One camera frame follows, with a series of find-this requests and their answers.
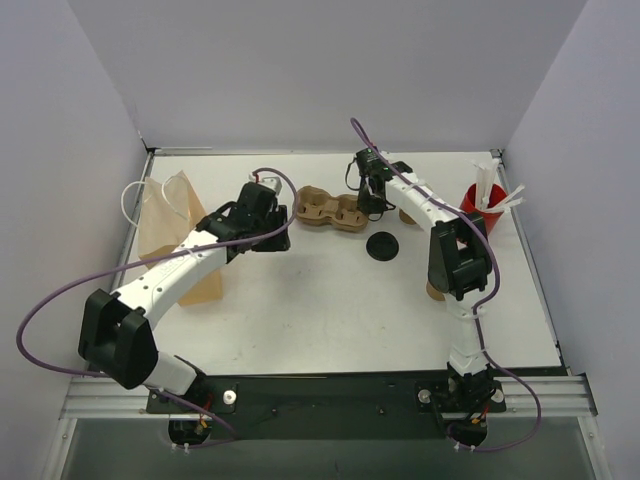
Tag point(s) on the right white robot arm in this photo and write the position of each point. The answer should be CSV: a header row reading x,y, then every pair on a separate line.
x,y
458,262

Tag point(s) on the brown paper bag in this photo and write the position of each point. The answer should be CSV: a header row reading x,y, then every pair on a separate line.
x,y
170,210

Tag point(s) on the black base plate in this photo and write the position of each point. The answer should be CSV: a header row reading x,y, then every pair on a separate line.
x,y
401,405

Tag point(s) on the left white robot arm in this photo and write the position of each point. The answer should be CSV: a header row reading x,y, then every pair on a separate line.
x,y
117,332

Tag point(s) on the stack of paper cups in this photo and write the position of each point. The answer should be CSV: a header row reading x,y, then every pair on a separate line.
x,y
407,219

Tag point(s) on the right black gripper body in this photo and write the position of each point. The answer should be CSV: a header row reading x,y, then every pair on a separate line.
x,y
371,201

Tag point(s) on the red cylindrical straw holder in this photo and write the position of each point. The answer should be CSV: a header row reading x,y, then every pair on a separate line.
x,y
472,203

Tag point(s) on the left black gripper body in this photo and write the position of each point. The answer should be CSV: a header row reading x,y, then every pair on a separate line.
x,y
273,236

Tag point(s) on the brown cardboard cup carrier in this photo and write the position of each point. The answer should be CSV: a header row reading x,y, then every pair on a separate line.
x,y
316,207

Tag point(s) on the brown paper coffee cup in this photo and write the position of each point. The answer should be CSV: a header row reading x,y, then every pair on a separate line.
x,y
433,293

